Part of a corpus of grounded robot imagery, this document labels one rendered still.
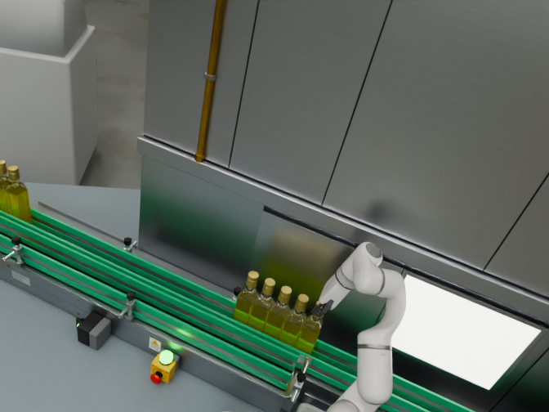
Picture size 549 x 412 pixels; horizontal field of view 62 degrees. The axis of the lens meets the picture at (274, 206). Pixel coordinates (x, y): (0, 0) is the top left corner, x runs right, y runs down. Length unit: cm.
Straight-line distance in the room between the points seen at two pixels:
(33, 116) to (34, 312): 172
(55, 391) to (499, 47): 157
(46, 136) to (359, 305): 245
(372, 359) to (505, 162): 59
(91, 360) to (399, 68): 133
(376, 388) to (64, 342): 108
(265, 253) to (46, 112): 209
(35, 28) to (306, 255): 223
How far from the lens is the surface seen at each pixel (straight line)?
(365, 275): 119
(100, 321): 172
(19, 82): 324
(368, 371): 118
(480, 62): 119
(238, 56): 132
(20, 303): 192
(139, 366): 171
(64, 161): 344
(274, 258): 154
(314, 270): 151
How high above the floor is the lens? 218
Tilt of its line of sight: 36 degrees down
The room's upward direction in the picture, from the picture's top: 15 degrees clockwise
